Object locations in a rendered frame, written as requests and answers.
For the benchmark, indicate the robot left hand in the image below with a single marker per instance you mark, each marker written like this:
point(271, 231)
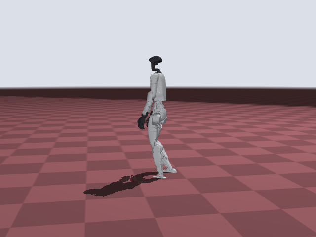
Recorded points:
point(141, 120)

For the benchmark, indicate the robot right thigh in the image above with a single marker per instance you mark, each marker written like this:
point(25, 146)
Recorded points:
point(160, 127)

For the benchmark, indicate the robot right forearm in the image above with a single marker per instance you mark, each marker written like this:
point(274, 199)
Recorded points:
point(154, 107)

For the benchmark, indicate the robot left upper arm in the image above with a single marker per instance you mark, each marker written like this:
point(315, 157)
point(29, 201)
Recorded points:
point(154, 79)

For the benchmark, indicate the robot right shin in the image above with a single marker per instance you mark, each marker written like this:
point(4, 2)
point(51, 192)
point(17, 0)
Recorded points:
point(166, 161)

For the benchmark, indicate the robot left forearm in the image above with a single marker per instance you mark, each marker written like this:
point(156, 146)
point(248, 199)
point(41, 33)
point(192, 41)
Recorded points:
point(148, 103)

